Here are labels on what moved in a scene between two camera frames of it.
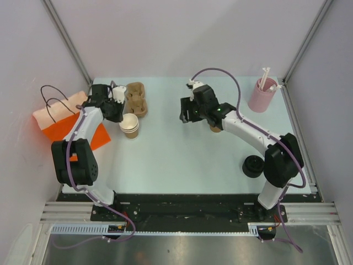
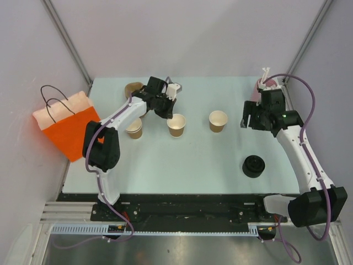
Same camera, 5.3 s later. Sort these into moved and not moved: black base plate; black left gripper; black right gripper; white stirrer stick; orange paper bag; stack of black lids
Moved: black right gripper; black left gripper
Not moved: orange paper bag; black base plate; stack of black lids; white stirrer stick
